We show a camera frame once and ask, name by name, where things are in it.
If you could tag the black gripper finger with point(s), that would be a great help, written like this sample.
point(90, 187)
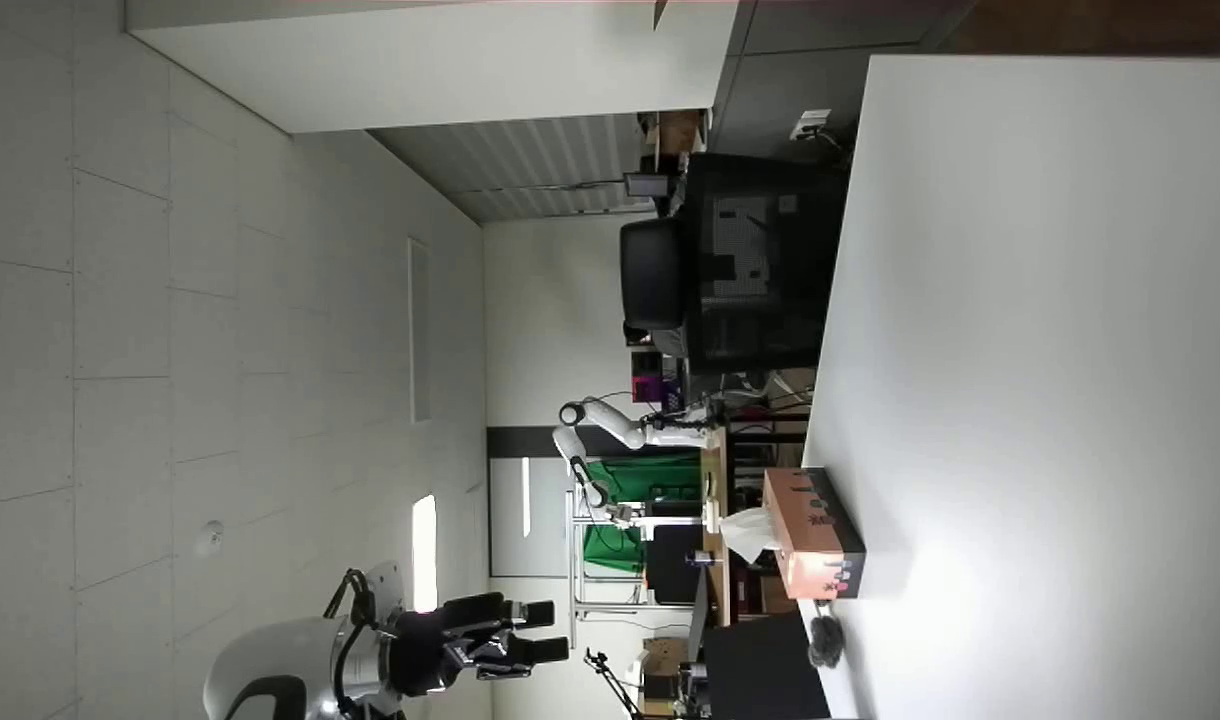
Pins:
point(539, 649)
point(539, 614)

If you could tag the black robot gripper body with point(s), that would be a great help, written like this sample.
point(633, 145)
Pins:
point(437, 645)

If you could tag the white tissue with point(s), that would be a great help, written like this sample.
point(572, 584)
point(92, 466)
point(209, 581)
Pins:
point(751, 535)

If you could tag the pink tissue box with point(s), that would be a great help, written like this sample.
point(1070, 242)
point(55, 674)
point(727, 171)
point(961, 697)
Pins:
point(819, 540)

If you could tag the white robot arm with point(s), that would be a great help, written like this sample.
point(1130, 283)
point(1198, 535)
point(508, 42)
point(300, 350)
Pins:
point(366, 655)

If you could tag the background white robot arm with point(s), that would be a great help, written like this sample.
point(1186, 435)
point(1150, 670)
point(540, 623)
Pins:
point(659, 463)

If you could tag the black round object on counter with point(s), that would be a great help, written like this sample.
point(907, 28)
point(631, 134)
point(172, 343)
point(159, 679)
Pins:
point(827, 643)

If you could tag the black monitor on desk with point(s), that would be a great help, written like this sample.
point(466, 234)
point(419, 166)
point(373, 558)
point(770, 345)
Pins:
point(671, 562)

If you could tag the black office chair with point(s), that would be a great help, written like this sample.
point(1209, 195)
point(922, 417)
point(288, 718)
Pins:
point(737, 279)

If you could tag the black camera tripod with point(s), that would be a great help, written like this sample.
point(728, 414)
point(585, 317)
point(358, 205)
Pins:
point(597, 663)

